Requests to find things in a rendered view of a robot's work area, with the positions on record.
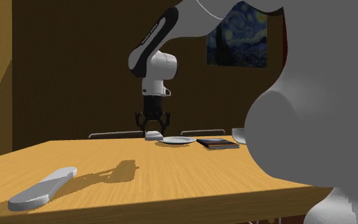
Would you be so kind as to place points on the wooden table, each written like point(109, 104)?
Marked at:
point(172, 173)

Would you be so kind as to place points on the white flat oblong object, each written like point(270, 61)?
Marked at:
point(40, 189)

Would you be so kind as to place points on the white plate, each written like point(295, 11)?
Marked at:
point(176, 140)

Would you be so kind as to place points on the dark chair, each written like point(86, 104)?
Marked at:
point(116, 135)
point(203, 132)

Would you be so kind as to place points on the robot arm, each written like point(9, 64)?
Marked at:
point(315, 93)

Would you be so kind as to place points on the white bowl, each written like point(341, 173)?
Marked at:
point(238, 135)

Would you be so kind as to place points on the blue night sky wall picture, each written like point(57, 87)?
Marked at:
point(240, 40)

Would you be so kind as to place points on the dark book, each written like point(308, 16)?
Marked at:
point(218, 144)

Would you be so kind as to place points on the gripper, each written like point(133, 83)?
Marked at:
point(153, 107)

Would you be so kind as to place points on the small white rounded block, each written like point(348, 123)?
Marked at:
point(153, 135)

